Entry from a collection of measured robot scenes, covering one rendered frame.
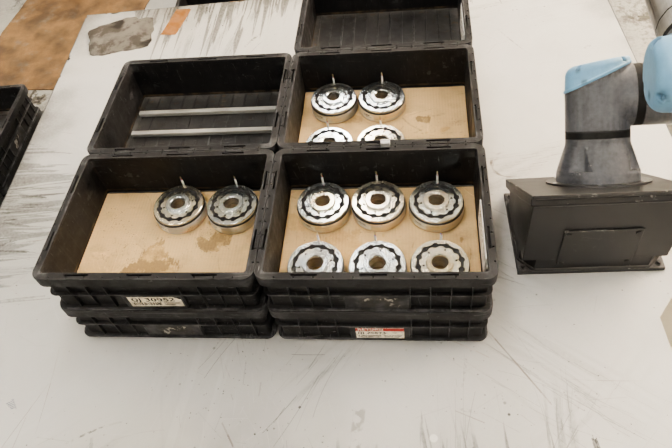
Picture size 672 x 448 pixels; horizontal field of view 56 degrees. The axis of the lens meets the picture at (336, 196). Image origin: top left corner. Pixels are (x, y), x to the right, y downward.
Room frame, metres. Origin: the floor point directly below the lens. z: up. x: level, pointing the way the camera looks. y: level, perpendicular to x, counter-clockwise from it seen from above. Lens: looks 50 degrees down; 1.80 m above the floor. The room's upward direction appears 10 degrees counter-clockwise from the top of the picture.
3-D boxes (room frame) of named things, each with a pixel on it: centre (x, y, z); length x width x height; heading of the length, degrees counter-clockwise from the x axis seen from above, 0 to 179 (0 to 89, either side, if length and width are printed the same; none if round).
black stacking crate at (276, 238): (0.69, -0.07, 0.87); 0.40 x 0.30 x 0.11; 78
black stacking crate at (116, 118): (1.06, 0.27, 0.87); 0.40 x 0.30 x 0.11; 78
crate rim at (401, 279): (0.69, -0.07, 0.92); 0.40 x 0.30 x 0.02; 78
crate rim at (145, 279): (0.77, 0.33, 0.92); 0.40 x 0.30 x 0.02; 78
